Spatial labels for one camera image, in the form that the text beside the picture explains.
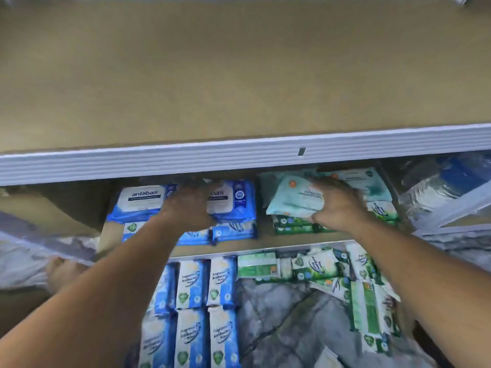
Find person's left hand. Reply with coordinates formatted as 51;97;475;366
159;183;219;233

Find person's right hand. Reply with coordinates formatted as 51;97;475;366
307;177;369;235

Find antabax blue pack stack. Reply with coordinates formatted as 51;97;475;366
203;180;258;223
107;183;177;223

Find pile of wipes packets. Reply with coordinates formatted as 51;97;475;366
236;241;402;368

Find grey metal shelf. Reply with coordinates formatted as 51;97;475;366
0;0;491;265

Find group of blue wipe packets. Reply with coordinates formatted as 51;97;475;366
138;257;242;368

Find person's right forearm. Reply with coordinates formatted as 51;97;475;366
345;218;491;368

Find person's left forearm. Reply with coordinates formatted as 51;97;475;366
0;214;193;368

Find person's left foot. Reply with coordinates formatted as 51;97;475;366
44;257;89;292

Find water bottles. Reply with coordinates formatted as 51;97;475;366
399;153;491;227

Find cardboard box blue print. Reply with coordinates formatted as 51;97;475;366
0;183;116;236

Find plain cardboard box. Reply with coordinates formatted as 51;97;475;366
0;287;51;334

